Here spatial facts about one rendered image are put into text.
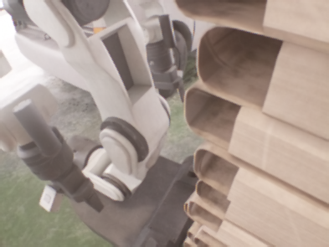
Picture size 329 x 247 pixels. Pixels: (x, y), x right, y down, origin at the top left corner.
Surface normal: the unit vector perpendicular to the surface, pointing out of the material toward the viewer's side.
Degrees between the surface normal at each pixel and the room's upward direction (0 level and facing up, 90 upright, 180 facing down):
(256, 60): 0
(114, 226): 0
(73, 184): 78
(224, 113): 0
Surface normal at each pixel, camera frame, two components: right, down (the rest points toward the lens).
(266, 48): -0.05, -0.73
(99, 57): 0.79, 0.00
